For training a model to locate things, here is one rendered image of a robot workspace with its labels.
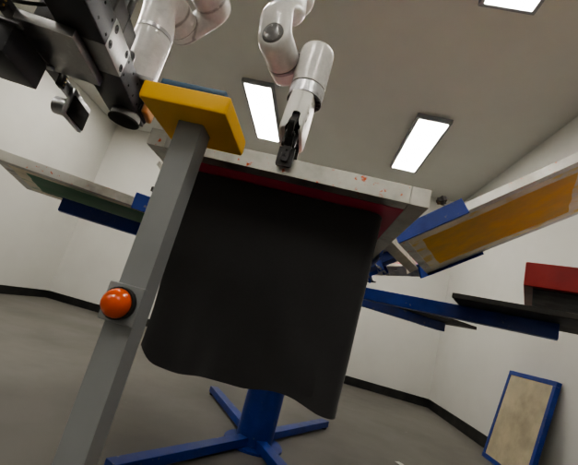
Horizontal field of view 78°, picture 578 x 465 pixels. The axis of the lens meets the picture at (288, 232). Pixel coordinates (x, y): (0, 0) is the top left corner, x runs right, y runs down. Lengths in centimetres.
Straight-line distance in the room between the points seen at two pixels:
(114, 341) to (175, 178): 23
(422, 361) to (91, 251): 522
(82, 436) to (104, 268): 575
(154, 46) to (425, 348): 518
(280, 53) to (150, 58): 37
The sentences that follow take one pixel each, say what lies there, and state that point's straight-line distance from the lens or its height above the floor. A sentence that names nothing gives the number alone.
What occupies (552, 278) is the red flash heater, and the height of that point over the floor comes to 106.
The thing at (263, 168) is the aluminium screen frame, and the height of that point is 96.
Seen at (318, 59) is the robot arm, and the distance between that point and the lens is 84.
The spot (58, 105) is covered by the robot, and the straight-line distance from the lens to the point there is 106.
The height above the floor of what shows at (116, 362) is 58.
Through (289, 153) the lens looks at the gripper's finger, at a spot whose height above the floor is 99.
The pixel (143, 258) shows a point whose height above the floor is 71.
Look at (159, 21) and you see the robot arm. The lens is 111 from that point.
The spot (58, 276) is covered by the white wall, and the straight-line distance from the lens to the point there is 664.
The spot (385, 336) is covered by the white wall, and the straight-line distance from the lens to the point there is 552.
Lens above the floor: 69
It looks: 13 degrees up
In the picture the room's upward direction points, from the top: 15 degrees clockwise
